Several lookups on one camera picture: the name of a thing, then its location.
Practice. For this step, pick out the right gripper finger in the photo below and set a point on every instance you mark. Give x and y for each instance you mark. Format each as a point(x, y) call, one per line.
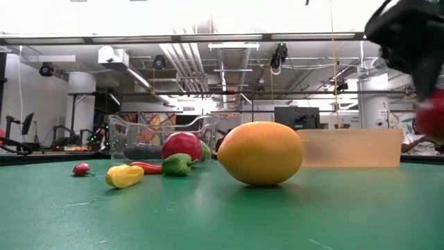
point(430, 76)

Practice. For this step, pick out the orange yellow mango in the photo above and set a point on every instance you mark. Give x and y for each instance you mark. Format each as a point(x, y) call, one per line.
point(260, 154)

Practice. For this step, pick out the bright red apple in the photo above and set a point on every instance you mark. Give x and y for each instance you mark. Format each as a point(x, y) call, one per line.
point(182, 146)

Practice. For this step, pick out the small green bell pepper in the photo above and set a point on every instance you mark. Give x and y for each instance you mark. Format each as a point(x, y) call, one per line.
point(177, 165)

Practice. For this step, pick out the long red chili pepper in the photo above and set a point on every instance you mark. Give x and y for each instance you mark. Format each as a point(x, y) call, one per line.
point(147, 167)

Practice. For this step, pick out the small yellow pepper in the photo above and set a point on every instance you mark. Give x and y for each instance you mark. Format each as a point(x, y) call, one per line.
point(125, 176)

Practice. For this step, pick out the black background robot arm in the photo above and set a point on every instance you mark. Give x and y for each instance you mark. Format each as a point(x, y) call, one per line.
point(73, 140)

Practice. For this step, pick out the small black monitor on arm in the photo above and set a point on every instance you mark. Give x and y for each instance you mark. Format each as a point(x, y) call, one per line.
point(27, 123)

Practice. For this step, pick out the white round column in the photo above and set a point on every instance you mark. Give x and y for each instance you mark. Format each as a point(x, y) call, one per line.
point(81, 104)
point(374, 107)

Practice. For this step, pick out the person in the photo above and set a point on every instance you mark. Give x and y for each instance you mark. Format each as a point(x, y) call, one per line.
point(414, 144)

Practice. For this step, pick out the orange translucent basket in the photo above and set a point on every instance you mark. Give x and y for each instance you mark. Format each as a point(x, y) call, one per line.
point(350, 147)

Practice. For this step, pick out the black hanging ceiling device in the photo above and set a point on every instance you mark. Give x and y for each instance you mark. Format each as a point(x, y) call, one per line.
point(279, 55)

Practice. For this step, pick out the black ceiling spot lamp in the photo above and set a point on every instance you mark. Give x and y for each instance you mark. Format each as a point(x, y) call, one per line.
point(159, 62)
point(46, 69)

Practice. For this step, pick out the green table mat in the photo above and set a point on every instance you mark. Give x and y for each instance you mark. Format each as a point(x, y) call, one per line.
point(208, 222)

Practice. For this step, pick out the white ceiling box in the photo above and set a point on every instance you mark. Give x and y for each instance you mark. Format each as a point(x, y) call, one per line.
point(111, 55)

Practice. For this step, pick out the clear plastic basket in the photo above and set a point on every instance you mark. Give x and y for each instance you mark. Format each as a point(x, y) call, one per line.
point(121, 132)

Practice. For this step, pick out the silver ceiling duct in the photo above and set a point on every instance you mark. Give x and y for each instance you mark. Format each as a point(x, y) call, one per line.
point(233, 76)

